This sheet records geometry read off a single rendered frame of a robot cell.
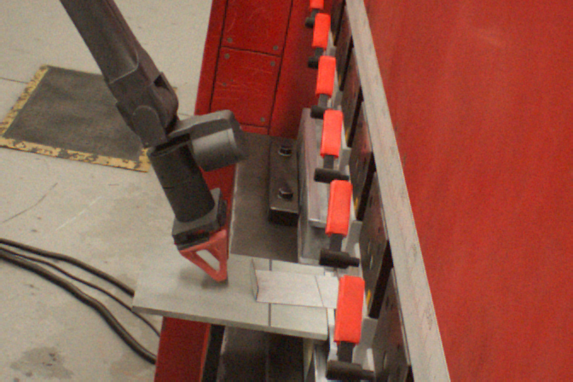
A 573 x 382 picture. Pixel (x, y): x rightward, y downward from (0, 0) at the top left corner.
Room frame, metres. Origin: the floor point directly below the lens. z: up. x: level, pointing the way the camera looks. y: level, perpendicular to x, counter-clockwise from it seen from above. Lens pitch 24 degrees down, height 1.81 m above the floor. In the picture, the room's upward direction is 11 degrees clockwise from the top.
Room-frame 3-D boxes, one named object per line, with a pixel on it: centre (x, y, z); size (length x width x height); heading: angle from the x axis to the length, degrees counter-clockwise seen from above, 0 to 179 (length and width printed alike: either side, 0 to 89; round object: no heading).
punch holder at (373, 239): (1.00, -0.13, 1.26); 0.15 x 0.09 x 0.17; 5
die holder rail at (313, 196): (1.92, -0.05, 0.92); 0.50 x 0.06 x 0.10; 5
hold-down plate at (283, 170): (1.97, 0.01, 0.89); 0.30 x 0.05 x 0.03; 5
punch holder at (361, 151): (1.20, -0.11, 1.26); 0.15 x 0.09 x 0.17; 5
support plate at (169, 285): (1.36, 0.05, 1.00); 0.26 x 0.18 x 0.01; 95
